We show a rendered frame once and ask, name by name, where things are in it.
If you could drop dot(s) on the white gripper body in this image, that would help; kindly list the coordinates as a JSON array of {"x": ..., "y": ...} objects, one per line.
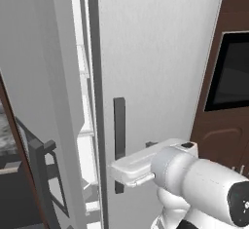
[{"x": 133, "y": 169}]

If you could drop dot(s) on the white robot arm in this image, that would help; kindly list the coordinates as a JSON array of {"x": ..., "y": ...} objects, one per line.
[{"x": 207, "y": 187}]

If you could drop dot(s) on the white fridge door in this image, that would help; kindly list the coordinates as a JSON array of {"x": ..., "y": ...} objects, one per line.
[{"x": 155, "y": 60}]

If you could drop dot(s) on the dark counter unit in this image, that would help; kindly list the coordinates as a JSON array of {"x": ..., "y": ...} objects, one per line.
[{"x": 13, "y": 197}]

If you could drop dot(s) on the white freezer door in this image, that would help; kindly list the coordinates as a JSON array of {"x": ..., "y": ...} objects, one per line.
[{"x": 35, "y": 60}]

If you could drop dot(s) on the brown tall cupboard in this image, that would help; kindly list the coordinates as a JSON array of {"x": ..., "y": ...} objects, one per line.
[{"x": 223, "y": 135}]

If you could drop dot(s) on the black built-in oven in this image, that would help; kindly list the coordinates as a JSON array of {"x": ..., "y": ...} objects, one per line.
[{"x": 231, "y": 73}]

